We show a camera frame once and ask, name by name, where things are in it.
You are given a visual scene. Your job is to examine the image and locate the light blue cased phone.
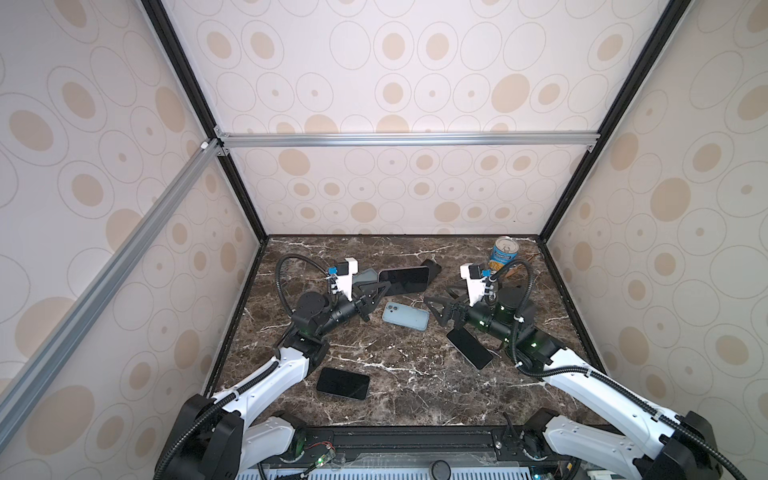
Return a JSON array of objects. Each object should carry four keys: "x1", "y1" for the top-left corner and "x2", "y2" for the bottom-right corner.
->
[{"x1": 382, "y1": 302, "x2": 430, "y2": 332}]

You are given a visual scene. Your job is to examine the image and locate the black smartphone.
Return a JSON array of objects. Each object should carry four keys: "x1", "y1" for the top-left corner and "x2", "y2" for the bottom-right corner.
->
[
  {"x1": 316, "y1": 367, "x2": 370, "y2": 401},
  {"x1": 378, "y1": 265, "x2": 430, "y2": 296},
  {"x1": 446, "y1": 328, "x2": 494, "y2": 370}
]

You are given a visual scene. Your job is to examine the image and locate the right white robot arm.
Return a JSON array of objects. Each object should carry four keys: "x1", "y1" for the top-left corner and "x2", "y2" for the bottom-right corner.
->
[{"x1": 424, "y1": 287, "x2": 725, "y2": 479}]

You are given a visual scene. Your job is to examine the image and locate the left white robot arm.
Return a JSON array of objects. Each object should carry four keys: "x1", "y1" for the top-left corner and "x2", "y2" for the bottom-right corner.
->
[{"x1": 153, "y1": 282, "x2": 390, "y2": 479}]

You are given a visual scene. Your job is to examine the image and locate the light blue empty phone case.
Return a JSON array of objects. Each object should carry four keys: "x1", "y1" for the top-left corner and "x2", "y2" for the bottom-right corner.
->
[{"x1": 352, "y1": 268, "x2": 378, "y2": 285}]

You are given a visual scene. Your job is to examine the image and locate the brown twig pieces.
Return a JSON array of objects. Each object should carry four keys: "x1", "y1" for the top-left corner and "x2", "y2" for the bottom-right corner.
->
[{"x1": 503, "y1": 255, "x2": 541, "y2": 283}]

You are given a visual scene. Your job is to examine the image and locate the open tin can blue label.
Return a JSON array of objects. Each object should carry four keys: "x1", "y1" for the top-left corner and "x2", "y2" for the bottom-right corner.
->
[{"x1": 488, "y1": 236, "x2": 519, "y2": 273}]

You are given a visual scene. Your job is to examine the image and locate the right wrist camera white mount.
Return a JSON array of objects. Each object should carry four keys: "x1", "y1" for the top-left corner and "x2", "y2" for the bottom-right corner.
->
[{"x1": 460, "y1": 263, "x2": 491, "y2": 306}]

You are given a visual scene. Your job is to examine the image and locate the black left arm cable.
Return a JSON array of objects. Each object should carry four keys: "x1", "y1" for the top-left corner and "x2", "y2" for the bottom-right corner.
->
[{"x1": 154, "y1": 254, "x2": 332, "y2": 480}]

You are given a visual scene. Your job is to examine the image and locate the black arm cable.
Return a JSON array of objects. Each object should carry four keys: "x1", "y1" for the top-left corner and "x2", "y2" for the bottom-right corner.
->
[
  {"x1": 154, "y1": 254, "x2": 332, "y2": 480},
  {"x1": 488, "y1": 259, "x2": 748, "y2": 480}
]

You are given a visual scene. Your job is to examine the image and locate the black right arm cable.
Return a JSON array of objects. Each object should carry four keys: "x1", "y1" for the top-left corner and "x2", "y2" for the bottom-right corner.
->
[{"x1": 488, "y1": 259, "x2": 748, "y2": 480}]

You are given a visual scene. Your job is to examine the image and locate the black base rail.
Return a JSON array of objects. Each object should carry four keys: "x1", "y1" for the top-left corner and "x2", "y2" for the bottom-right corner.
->
[{"x1": 257, "y1": 425, "x2": 582, "y2": 479}]

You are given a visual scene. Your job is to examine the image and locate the silver aluminium rail back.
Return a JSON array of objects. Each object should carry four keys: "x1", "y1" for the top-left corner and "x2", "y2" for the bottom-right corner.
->
[{"x1": 219, "y1": 130, "x2": 600, "y2": 150}]

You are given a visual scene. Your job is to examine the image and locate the silver aluminium rail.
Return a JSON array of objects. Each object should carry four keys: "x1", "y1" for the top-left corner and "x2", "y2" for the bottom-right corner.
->
[
  {"x1": 1, "y1": 138, "x2": 222, "y2": 449},
  {"x1": 219, "y1": 130, "x2": 600, "y2": 150}
]

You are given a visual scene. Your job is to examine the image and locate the black vertical frame post left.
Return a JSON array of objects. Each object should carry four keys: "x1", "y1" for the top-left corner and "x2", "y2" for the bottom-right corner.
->
[{"x1": 140, "y1": 0, "x2": 269, "y2": 243}]

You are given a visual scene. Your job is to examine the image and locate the black vertical frame post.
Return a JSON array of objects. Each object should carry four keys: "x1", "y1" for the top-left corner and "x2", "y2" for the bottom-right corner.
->
[
  {"x1": 538, "y1": 0, "x2": 693, "y2": 244},
  {"x1": 140, "y1": 0, "x2": 269, "y2": 243}
]

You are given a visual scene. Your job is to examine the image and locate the silver aluminium rail left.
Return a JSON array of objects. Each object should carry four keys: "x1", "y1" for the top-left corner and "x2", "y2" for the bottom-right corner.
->
[{"x1": 1, "y1": 138, "x2": 222, "y2": 449}]

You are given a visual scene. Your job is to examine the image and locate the black vertical frame post right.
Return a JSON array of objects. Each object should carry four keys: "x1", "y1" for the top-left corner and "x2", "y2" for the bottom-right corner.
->
[{"x1": 538, "y1": 0, "x2": 693, "y2": 244}]

